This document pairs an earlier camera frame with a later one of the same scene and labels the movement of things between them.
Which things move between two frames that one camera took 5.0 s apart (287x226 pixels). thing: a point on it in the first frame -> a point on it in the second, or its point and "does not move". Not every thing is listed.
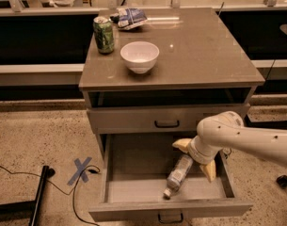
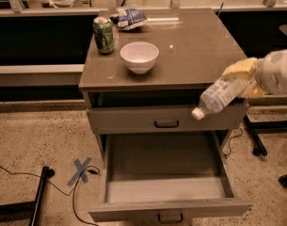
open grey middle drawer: (135, 169) does not move
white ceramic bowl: (140, 56) does not move
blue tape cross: (80, 168) does not move
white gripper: (196, 156) -> (274, 73)
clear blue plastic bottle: (178, 174) -> (220, 94)
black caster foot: (284, 181) does not move
